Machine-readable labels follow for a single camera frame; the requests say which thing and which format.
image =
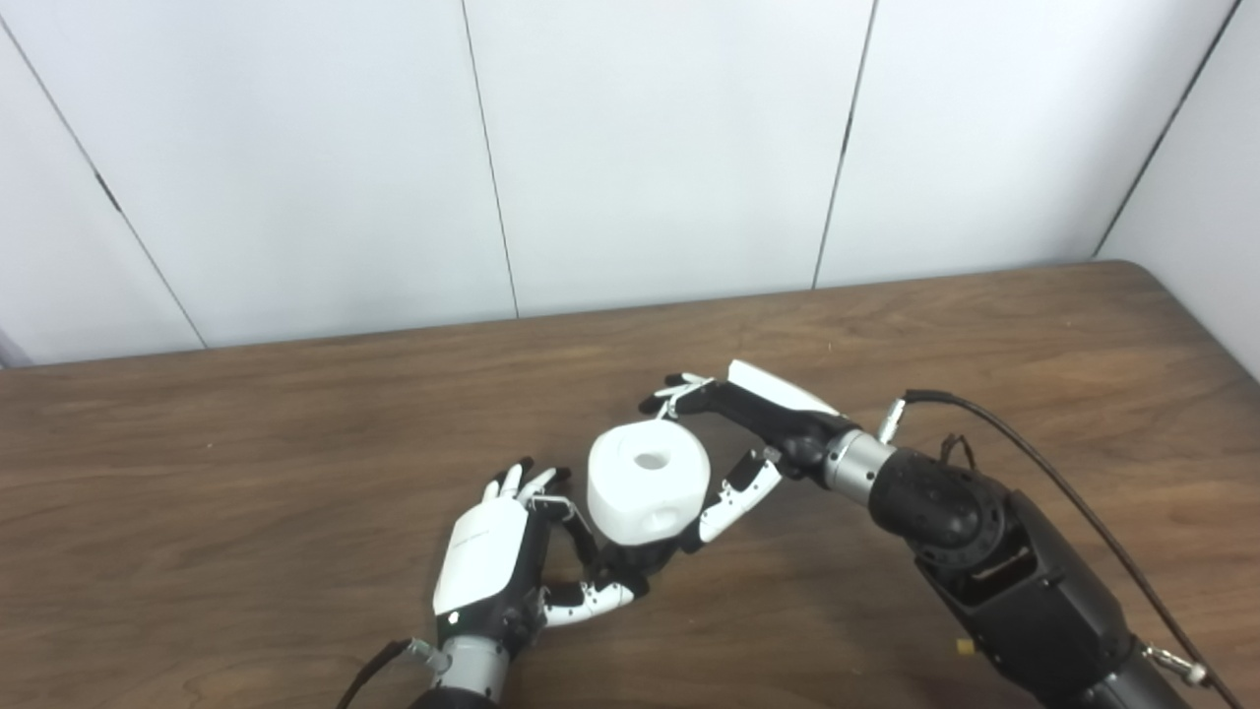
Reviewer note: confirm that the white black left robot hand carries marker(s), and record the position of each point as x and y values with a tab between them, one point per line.
482	556

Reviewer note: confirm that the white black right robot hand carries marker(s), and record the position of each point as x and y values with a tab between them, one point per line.
787	418

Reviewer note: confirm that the black flanged holder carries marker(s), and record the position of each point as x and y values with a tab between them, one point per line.
630	561

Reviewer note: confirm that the round white piece with holes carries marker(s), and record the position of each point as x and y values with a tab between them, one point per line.
630	492

